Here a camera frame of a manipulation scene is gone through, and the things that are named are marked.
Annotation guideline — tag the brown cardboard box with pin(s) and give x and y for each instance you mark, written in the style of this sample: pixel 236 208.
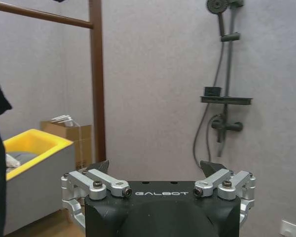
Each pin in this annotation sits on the brown cardboard box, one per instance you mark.
pixel 76 138

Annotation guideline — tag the dark grey shower shelf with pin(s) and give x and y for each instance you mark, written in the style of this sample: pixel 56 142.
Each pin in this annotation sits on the dark grey shower shelf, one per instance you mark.
pixel 226 99

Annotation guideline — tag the grey and white laundry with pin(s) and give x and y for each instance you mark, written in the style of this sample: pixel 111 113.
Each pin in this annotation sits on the grey and white laundry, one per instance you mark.
pixel 18 158

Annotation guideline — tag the yellow and grey bin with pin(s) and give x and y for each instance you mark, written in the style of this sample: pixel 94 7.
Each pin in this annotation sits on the yellow and grey bin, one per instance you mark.
pixel 37 158

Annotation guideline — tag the dark grey shower mixer tap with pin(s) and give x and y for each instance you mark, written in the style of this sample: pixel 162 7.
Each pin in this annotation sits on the dark grey shower mixer tap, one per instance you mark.
pixel 224 125

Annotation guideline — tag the dark grey shower rail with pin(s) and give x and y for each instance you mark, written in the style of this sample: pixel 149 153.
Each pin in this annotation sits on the dark grey shower rail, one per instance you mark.
pixel 230 49

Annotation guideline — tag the grey shower head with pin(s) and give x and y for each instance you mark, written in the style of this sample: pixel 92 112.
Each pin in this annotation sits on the grey shower head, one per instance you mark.
pixel 218 12

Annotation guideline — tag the brown wooden clothes rack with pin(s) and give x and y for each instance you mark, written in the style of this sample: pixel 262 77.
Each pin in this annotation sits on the brown wooden clothes rack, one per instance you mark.
pixel 96 81

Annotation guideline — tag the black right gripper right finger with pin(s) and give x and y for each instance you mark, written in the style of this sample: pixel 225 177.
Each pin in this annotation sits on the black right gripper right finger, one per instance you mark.
pixel 224 179

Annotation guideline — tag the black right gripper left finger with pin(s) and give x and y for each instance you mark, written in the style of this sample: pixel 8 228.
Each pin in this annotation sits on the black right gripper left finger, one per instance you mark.
pixel 93 178

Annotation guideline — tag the white wall socket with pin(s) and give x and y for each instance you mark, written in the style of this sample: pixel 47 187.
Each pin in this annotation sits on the white wall socket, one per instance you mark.
pixel 289 228

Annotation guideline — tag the small black box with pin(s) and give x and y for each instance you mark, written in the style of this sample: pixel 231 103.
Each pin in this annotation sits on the small black box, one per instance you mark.
pixel 212 90

